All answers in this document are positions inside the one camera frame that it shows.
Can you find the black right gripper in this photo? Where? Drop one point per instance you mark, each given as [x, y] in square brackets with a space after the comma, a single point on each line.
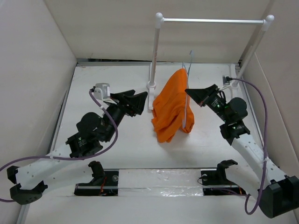
[203, 96]

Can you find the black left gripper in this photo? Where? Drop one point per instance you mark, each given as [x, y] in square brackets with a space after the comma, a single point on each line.
[131, 103]

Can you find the orange trousers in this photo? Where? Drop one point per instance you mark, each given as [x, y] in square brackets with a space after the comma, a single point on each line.
[171, 108]

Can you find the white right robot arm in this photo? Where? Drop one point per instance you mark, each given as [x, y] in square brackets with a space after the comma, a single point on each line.
[275, 192]

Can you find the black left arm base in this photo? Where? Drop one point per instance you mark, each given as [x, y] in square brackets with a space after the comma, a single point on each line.
[103, 183]

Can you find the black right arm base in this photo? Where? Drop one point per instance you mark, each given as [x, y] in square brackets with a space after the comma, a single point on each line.
[215, 183]

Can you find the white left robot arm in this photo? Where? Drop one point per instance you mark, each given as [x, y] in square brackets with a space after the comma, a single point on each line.
[34, 176]

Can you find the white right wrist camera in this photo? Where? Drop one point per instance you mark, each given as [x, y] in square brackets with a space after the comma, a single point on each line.
[226, 82]

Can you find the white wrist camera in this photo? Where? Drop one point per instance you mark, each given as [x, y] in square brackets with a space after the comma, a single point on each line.
[101, 91]
[226, 82]

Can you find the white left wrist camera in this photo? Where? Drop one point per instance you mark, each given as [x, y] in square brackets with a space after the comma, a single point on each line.
[101, 91]

